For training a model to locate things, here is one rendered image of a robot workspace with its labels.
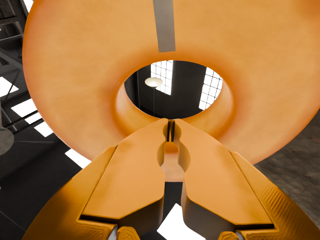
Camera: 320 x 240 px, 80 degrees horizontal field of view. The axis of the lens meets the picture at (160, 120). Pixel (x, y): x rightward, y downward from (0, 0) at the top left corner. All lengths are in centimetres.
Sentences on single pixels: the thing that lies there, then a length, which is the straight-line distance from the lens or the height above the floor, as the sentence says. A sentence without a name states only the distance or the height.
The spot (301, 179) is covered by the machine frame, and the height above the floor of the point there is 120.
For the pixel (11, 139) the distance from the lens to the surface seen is 291.
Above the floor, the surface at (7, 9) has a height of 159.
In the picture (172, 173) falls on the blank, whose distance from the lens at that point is 16.
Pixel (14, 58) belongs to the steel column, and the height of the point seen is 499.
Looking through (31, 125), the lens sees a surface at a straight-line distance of 882.
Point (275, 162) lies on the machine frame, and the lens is 50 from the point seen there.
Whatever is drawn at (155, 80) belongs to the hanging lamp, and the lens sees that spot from 692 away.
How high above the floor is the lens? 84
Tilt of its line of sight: 42 degrees up
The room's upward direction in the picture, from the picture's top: 178 degrees counter-clockwise
